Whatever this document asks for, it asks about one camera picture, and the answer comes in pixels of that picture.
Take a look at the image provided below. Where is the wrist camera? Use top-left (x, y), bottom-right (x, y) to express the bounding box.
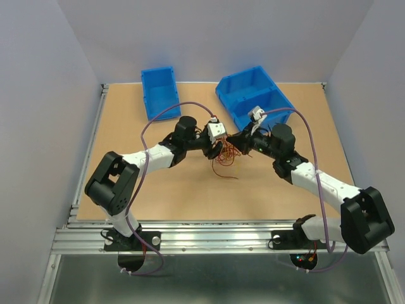
top-left (248, 106), bottom-right (267, 135)
top-left (207, 122), bottom-right (227, 143)

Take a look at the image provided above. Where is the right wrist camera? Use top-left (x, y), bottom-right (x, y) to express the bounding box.
top-left (248, 106), bottom-right (267, 135)

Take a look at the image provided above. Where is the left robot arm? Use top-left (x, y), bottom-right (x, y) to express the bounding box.
top-left (84, 116), bottom-right (227, 250)

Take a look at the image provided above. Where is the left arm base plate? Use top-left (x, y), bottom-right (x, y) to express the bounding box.
top-left (100, 228), bottom-right (161, 252)

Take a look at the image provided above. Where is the red yellow wire bundle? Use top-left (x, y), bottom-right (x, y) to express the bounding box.
top-left (210, 134), bottom-right (251, 181)

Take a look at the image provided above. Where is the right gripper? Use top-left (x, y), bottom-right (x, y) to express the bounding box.
top-left (225, 122), bottom-right (280, 160)

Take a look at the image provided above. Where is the aluminium rail frame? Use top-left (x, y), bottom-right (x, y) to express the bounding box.
top-left (36, 82), bottom-right (396, 304)

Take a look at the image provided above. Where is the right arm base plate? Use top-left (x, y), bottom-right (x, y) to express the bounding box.
top-left (267, 230), bottom-right (326, 251)

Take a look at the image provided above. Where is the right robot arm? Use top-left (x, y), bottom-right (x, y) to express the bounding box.
top-left (227, 123), bottom-right (395, 254)

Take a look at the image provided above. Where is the large blue divided bin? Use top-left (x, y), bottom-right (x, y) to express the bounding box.
top-left (215, 66), bottom-right (294, 131)

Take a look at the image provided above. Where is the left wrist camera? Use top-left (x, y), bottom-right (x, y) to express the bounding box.
top-left (207, 122), bottom-right (227, 143)

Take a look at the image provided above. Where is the small blue bin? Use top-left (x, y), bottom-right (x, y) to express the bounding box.
top-left (141, 66), bottom-right (180, 120)

